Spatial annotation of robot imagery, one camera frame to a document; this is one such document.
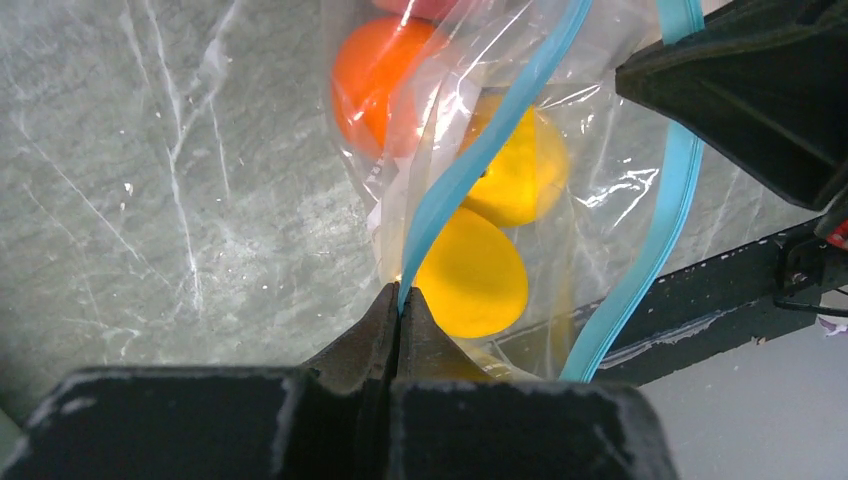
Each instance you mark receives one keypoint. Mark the yellow lemon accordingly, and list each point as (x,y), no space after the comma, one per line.
(527,176)
(473,279)

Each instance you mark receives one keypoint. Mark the clear zip top bag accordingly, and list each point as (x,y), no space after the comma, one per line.
(643,197)

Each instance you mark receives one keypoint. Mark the orange tangerine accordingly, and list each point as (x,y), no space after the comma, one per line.
(370,64)

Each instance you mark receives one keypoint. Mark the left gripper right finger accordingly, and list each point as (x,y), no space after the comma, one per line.
(464,429)

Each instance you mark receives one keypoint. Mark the yellow lemon front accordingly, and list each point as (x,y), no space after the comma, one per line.
(527,176)

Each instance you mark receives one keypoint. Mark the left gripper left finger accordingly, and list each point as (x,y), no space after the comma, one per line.
(324,419)

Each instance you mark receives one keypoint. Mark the pink peach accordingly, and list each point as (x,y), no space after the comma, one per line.
(426,9)

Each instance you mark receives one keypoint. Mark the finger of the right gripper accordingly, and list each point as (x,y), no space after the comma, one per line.
(764,84)

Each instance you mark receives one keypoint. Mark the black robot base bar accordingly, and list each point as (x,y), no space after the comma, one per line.
(752,294)

